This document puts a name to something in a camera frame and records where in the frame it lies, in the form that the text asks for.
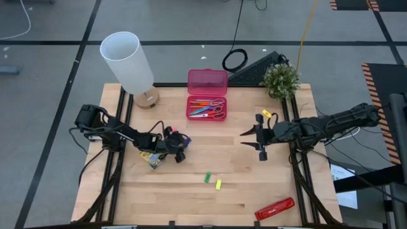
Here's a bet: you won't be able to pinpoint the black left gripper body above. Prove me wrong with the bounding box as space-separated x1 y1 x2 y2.
156 126 186 164

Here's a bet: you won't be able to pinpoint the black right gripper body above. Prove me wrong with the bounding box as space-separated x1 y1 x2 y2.
254 113 281 162

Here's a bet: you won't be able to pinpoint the red handled scissors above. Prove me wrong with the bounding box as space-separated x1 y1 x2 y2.
189 106 226 120

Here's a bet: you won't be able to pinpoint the purple handled scissors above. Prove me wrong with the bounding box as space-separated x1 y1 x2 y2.
188 98 226 116

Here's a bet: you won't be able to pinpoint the green yellow crayon box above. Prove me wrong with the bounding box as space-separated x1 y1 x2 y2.
139 150 168 170

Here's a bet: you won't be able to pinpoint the small potted green plant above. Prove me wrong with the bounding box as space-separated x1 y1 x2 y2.
259 62 301 101

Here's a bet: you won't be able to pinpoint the pink plastic pencil case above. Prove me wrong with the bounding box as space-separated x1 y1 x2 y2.
186 68 230 122

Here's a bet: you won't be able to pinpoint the black keyboard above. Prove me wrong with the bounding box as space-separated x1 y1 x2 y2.
228 50 289 87

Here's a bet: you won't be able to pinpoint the red stapler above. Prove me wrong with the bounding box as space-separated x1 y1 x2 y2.
254 197 296 222

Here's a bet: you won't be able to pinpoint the white shade table lamp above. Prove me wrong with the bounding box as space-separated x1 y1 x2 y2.
99 31 161 110

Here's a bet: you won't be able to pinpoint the white paper sheet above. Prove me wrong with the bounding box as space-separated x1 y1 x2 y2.
329 163 359 210

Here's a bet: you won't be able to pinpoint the black metal beam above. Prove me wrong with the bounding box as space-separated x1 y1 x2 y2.
333 164 407 194

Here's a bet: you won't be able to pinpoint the black yellow hazard mat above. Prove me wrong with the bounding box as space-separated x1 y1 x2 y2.
361 62 407 166
328 0 407 13

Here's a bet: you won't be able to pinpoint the grey blue floor object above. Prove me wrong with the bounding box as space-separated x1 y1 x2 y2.
0 66 21 76

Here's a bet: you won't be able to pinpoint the black right frame rails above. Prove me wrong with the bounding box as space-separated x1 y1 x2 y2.
280 95 343 225

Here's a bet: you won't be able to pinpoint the black frame rails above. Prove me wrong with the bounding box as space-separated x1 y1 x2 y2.
75 83 135 224
280 95 343 225

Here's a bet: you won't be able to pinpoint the black left frame rails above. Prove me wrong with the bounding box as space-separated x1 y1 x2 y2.
75 83 135 224

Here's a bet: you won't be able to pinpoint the black coiled hanging cable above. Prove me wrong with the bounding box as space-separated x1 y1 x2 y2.
221 0 249 74

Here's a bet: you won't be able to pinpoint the white cable loop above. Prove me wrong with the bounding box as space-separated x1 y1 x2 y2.
336 126 361 142

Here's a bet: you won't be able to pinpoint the yellow hanging cable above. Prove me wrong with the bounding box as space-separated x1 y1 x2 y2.
296 0 319 73

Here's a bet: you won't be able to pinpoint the grey metal post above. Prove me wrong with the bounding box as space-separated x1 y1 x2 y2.
389 92 407 229

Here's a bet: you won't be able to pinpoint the white floor cable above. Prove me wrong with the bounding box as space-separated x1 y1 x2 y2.
0 0 32 41

